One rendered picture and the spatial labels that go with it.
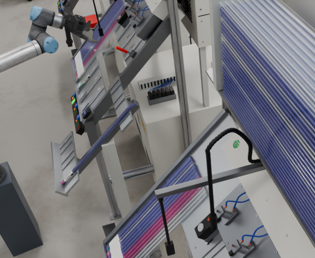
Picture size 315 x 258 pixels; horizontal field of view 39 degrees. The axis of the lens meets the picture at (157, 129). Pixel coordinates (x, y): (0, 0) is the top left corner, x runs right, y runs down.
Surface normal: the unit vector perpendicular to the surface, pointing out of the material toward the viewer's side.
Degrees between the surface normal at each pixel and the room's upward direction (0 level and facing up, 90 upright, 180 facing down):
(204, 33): 90
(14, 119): 0
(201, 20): 90
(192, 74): 0
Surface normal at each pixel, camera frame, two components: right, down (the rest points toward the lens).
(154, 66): -0.13, -0.75
